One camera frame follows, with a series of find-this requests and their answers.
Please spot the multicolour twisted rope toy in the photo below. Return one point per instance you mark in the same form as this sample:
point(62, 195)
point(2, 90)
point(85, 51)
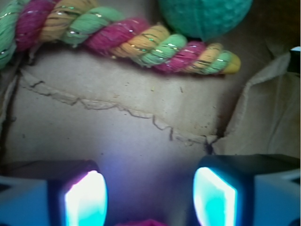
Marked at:
point(25, 24)

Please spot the green textured ball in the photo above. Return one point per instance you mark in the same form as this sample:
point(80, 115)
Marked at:
point(204, 19)

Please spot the brown paper bag bin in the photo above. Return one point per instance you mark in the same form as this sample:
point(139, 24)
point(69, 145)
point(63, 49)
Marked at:
point(147, 131)

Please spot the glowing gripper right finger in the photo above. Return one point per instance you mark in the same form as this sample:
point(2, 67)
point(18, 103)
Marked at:
point(247, 190)

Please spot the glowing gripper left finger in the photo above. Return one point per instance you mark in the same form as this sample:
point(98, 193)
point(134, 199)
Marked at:
point(52, 193)

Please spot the red paper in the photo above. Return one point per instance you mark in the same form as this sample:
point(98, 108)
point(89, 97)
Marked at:
point(148, 222)

